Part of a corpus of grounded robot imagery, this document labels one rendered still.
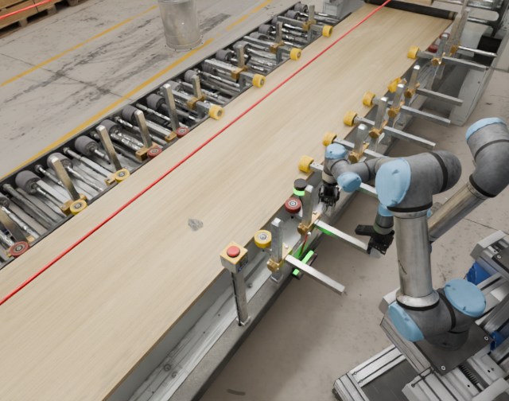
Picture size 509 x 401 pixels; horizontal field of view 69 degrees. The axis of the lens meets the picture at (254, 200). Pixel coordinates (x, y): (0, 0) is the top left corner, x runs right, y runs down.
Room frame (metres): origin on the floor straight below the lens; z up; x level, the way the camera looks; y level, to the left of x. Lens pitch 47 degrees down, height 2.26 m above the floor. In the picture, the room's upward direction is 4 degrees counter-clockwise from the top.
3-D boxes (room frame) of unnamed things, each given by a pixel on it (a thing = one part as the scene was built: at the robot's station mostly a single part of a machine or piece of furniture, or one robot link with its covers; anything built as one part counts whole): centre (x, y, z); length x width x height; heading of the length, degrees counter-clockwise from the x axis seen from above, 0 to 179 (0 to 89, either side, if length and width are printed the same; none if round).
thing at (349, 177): (0.99, -0.36, 1.30); 0.11 x 0.11 x 0.08; 14
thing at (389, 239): (0.95, -0.53, 0.97); 0.09 x 0.08 x 0.12; 50
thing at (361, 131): (1.52, -0.56, 0.89); 0.03 x 0.03 x 0.48; 50
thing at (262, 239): (1.04, -0.03, 0.85); 0.08 x 0.08 x 0.11
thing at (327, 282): (0.91, -0.18, 0.84); 0.43 x 0.03 x 0.04; 50
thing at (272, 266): (0.96, -0.10, 0.84); 0.13 x 0.06 x 0.05; 140
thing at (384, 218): (0.95, -0.53, 1.12); 0.09 x 0.08 x 0.11; 80
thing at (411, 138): (1.70, -0.79, 0.95); 0.50 x 0.04 x 0.04; 50
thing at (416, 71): (2.10, -1.04, 0.88); 0.03 x 0.03 x 0.48; 50
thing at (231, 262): (0.74, 0.08, 1.18); 0.07 x 0.07 x 0.08; 50
